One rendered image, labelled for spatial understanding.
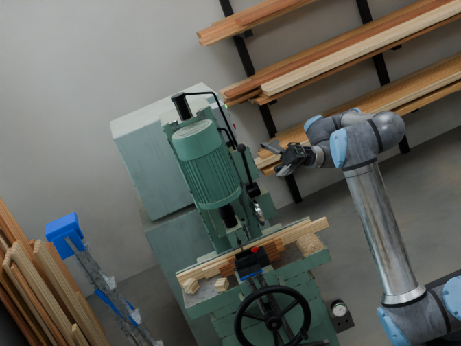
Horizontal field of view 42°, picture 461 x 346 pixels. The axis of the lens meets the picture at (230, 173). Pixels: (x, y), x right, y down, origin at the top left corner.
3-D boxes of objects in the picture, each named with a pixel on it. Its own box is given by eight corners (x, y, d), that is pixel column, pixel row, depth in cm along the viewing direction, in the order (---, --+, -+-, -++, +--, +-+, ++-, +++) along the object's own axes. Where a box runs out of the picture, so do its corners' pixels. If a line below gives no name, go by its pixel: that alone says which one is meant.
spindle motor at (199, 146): (203, 215, 232) (171, 143, 222) (198, 200, 249) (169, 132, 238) (245, 198, 233) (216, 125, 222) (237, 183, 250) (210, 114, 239)
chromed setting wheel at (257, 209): (263, 231, 256) (252, 206, 252) (256, 220, 267) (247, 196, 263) (269, 228, 256) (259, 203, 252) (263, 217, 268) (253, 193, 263)
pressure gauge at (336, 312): (336, 323, 240) (330, 307, 237) (333, 318, 244) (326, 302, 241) (350, 316, 240) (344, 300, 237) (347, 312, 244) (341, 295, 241)
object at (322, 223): (206, 279, 249) (202, 270, 248) (205, 277, 251) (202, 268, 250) (329, 226, 251) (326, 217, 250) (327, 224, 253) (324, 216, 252)
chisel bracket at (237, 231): (233, 251, 243) (226, 233, 240) (228, 237, 256) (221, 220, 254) (250, 244, 243) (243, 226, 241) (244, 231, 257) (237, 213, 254)
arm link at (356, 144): (451, 342, 192) (376, 117, 187) (399, 360, 192) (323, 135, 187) (433, 327, 207) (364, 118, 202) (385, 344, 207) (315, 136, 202)
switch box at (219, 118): (225, 143, 262) (211, 109, 257) (221, 137, 272) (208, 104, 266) (238, 137, 263) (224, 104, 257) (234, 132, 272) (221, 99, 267)
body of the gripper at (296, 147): (287, 141, 231) (311, 141, 238) (276, 154, 237) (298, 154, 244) (296, 157, 228) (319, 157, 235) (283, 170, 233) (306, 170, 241)
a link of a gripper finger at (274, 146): (267, 131, 232) (287, 143, 234) (259, 141, 235) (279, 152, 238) (266, 136, 229) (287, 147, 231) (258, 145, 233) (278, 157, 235)
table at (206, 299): (193, 334, 227) (186, 322, 225) (185, 294, 256) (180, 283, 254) (341, 270, 230) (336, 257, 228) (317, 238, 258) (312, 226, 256)
